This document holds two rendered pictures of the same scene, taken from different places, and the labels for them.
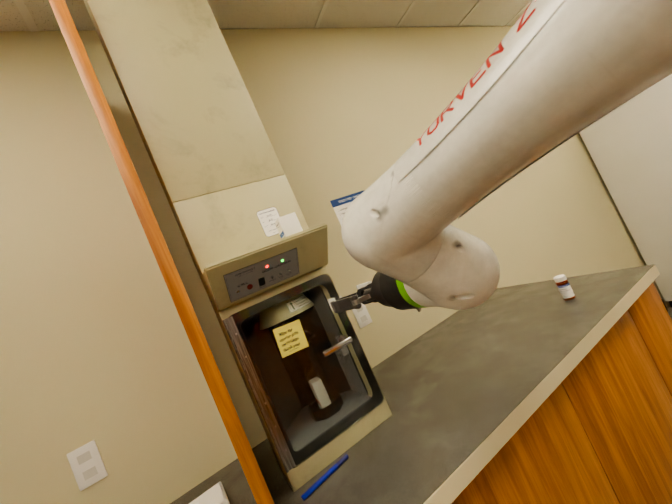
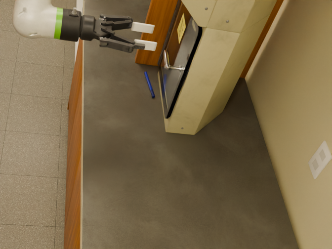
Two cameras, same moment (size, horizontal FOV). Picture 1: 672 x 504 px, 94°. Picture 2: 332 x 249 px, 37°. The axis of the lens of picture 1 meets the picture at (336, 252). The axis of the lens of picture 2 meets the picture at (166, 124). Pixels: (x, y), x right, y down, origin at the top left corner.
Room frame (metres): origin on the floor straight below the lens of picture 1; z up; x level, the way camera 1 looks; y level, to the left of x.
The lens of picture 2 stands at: (1.05, -1.23, 2.21)
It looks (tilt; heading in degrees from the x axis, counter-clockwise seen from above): 44 degrees down; 96
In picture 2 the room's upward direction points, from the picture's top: 21 degrees clockwise
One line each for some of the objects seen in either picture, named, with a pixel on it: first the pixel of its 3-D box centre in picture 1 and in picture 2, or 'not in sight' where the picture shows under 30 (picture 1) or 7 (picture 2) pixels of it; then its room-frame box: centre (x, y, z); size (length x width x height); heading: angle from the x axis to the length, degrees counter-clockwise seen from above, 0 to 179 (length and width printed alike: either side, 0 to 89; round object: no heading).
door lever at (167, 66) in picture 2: (336, 345); (171, 61); (0.84, 0.10, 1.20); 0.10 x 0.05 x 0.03; 117
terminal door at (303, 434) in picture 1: (310, 362); (176, 51); (0.84, 0.18, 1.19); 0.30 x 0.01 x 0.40; 117
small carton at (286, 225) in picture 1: (289, 227); not in sight; (0.83, 0.09, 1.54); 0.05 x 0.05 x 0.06; 23
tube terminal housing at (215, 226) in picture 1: (278, 317); (225, 25); (0.96, 0.24, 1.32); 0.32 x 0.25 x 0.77; 117
